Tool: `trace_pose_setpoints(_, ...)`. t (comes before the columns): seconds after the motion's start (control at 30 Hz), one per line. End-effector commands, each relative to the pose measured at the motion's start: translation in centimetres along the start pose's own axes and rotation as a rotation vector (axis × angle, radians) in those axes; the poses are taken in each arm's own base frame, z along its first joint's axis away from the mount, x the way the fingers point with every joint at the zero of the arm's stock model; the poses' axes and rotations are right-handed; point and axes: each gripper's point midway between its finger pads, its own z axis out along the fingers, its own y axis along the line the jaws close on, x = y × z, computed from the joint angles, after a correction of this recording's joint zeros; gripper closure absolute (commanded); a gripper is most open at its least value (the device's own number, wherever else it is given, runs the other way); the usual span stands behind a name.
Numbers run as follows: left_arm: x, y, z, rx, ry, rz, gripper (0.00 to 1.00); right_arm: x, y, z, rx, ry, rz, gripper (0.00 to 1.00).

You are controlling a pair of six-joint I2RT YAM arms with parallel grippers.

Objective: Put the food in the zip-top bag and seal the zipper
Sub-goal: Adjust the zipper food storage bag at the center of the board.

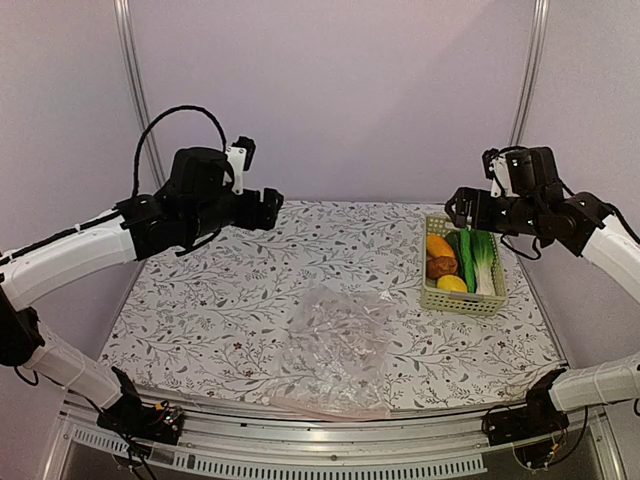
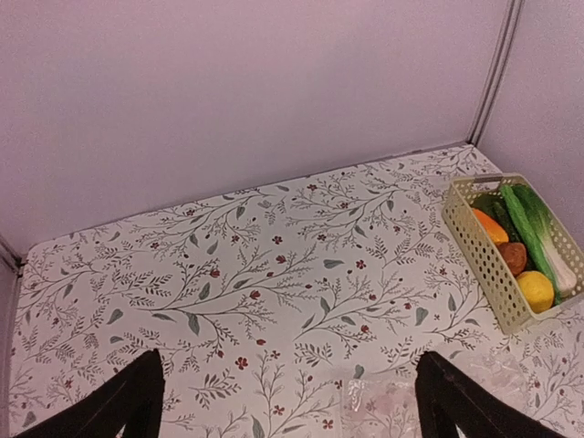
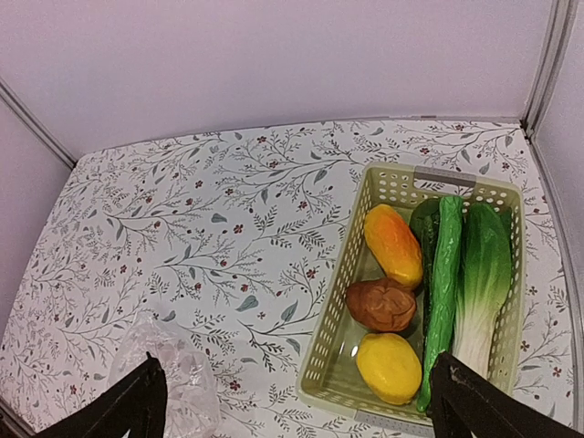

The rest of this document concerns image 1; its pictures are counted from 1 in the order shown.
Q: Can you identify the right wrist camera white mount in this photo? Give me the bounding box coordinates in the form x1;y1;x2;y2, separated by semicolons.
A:
482;147;515;198

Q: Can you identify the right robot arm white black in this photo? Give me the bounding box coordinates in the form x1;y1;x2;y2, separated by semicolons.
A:
445;146;639;436

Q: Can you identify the orange yellow toy mango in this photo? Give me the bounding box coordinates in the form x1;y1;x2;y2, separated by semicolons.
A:
426;234;455;258

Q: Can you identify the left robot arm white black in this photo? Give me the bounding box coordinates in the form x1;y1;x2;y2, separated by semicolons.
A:
1;141;284;434

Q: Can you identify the green toy cucumber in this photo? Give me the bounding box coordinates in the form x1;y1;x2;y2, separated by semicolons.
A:
445;230;466;281

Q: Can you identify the front aluminium rail frame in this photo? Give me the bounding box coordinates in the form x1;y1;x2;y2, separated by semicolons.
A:
41;388;632;479

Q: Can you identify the aluminium frame post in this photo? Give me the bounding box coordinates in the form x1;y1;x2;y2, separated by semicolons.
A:
508;0;550;146
113;0;166;187

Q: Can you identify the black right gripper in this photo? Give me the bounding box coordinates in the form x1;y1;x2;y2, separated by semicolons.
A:
445;186;544;236

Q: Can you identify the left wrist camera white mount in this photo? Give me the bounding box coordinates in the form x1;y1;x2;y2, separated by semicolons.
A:
223;136;256;195

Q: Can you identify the left aluminium frame post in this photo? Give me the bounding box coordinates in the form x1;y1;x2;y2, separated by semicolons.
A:
113;0;166;187

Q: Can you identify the floral patterned table mat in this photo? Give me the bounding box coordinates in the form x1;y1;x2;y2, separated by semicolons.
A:
101;201;564;410

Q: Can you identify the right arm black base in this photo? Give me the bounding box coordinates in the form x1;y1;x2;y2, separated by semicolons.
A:
481;368;569;469

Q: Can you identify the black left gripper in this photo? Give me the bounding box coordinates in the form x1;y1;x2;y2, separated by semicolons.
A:
186;187;284;242

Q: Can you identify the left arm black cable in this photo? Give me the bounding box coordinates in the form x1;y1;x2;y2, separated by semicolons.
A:
130;104;227;199

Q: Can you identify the yellow toy lemon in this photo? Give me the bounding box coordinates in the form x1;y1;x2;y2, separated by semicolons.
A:
436;275;468;293

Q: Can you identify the beige perforated plastic basket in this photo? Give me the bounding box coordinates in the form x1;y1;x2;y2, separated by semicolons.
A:
420;215;506;316

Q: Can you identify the clear pink zip top bag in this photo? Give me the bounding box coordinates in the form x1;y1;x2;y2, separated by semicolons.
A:
264;285;396;422

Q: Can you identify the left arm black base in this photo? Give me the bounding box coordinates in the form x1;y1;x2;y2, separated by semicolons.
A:
97;367;184;446

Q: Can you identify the brown toy potato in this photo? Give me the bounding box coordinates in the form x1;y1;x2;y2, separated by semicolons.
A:
426;256;458;280

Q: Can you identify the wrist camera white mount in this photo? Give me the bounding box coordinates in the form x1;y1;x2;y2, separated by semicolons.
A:
482;147;515;198
223;136;256;195

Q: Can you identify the right aluminium frame post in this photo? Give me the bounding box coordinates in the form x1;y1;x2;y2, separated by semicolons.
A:
508;0;550;146

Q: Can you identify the green white toy bok choy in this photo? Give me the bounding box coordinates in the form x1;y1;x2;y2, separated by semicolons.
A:
459;228;495;296

